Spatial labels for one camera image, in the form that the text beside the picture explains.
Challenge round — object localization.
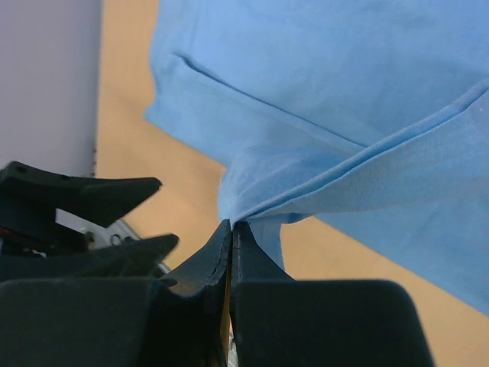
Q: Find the aluminium table frame rail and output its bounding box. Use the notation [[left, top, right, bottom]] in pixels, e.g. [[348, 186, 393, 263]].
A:
[[76, 219, 141, 250]]

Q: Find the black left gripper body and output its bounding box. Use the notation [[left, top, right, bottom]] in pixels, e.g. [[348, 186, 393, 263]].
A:
[[1, 198, 89, 257]]

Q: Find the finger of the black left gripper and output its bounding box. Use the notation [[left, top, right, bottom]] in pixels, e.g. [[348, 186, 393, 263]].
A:
[[1, 161, 162, 226], [1, 234, 179, 281]]

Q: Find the light blue long sleeve shirt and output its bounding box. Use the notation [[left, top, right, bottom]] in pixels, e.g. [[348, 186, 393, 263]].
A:
[[145, 1, 488, 313]]

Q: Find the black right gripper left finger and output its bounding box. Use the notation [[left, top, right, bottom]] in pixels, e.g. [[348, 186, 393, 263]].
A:
[[1, 221, 232, 366]]

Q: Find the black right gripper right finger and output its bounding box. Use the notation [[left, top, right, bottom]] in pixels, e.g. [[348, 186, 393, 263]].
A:
[[232, 222, 435, 366]]

